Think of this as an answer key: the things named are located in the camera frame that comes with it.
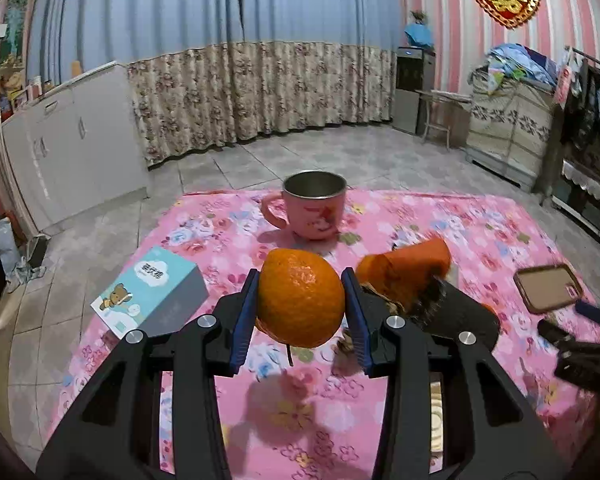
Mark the orange mandarin fruit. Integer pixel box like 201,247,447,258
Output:
257,248,346,349

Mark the white cabinet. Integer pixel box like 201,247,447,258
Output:
1,62,149,231

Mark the brown phone case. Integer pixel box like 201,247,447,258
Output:
514,263,584,315

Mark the floral beige curtain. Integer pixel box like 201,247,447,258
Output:
126,41,396,166

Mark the pile of blue bedding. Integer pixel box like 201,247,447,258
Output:
481,44,557,88

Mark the pink floral tablecloth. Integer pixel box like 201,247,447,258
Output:
56,190,600,479

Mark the cloth covered chest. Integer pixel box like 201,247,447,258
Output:
465,68,553,192

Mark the water dispenser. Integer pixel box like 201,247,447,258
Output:
391,47,436,136

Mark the clothes rack with clothes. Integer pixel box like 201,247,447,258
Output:
534,45,600,196

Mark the blue tissue box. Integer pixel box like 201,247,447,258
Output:
91,246,209,339

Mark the pink metal mug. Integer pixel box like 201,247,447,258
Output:
261,170,348,240

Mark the low tv shelf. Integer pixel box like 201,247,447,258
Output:
552,159,600,240

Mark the small folding table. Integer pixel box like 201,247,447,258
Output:
417,89,472,151

